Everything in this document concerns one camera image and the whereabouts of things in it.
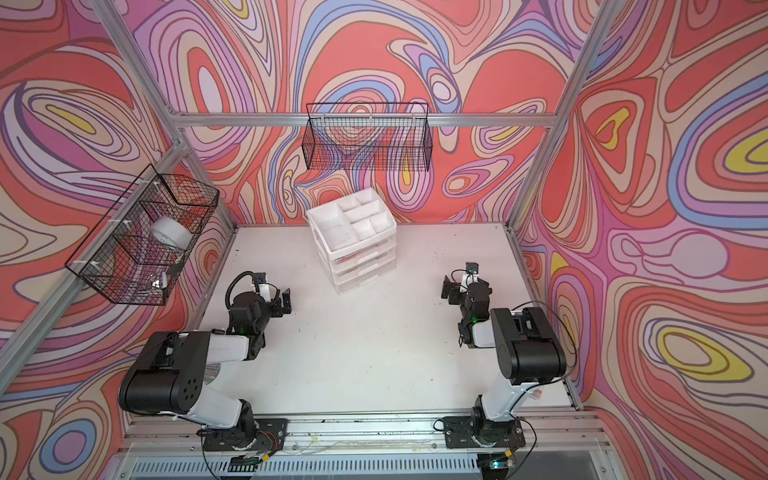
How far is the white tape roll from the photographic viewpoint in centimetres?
75

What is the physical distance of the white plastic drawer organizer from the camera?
0.88 metres

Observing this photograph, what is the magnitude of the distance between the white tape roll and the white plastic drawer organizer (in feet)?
1.05

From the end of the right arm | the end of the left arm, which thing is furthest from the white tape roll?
the end of the right arm

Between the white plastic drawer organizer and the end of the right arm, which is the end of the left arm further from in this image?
the end of the right arm

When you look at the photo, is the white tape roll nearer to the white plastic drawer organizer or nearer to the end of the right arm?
the white plastic drawer organizer

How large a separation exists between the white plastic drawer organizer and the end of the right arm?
22 centimetres

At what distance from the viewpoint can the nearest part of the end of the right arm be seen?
33.9 inches

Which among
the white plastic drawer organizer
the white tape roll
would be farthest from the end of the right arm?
the white tape roll

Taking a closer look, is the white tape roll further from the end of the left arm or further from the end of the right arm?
the end of the right arm

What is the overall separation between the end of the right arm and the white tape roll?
71 centimetres

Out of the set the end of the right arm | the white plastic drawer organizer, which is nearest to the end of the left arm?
the white plastic drawer organizer
